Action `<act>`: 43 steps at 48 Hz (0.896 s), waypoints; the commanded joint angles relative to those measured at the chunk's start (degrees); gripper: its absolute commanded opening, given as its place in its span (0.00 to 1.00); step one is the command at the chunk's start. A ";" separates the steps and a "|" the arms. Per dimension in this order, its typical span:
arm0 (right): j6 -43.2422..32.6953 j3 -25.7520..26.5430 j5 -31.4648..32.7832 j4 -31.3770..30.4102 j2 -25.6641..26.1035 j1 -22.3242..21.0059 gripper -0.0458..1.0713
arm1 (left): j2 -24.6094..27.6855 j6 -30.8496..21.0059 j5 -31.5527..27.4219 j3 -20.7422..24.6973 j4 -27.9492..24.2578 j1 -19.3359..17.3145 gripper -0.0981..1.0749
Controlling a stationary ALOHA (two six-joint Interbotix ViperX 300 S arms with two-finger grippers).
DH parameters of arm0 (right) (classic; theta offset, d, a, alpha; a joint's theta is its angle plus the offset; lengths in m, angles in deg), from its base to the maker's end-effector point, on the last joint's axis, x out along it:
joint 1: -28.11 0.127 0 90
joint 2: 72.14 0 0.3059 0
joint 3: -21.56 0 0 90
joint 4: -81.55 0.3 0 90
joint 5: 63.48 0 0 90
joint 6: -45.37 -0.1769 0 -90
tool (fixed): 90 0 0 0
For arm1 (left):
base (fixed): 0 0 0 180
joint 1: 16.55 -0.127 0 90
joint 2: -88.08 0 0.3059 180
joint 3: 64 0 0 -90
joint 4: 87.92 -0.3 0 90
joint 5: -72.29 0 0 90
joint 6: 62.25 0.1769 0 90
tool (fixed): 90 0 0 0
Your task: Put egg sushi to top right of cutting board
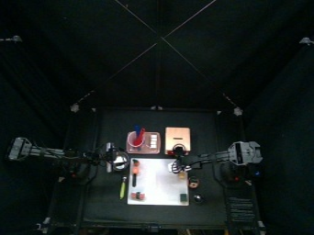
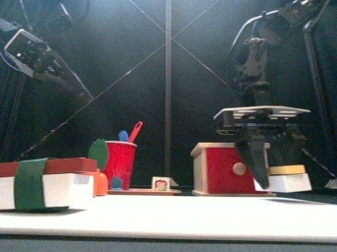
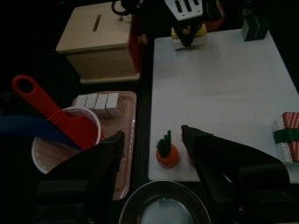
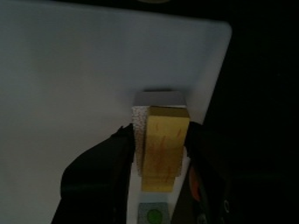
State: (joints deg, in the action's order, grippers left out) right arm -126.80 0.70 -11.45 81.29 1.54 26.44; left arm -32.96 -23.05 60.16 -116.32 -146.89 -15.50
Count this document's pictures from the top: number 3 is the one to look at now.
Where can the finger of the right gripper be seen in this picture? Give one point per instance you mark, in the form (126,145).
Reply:
(195,30)
(181,32)

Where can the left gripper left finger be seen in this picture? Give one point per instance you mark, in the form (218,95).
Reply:
(86,180)

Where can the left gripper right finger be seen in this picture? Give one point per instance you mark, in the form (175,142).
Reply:
(241,180)

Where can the yellow egg sushi toy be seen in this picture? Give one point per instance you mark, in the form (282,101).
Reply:
(202,36)

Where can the green seaweed sushi toy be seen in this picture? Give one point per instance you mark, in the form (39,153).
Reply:
(255,27)

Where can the red striped shrimp sushi toy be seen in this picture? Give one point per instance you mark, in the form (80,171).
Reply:
(290,137)

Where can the white cutting board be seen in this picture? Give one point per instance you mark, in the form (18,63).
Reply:
(218,93)

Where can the white plastic cup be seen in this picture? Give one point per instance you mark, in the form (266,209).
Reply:
(47,154)

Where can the orange toy carrot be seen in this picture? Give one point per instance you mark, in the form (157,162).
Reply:
(169,154)

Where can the wooden slot box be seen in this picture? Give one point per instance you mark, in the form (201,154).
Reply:
(100,46)

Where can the black frying pan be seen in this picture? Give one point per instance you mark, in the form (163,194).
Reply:
(166,204)

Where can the pink plastic tray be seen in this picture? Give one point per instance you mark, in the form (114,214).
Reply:
(124,125)

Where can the red toy spatula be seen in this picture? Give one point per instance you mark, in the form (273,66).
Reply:
(58,116)

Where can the blue toy utensil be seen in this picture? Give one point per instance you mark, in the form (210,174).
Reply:
(27,127)

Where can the white sliced block toy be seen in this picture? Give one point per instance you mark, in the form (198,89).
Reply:
(99,103)

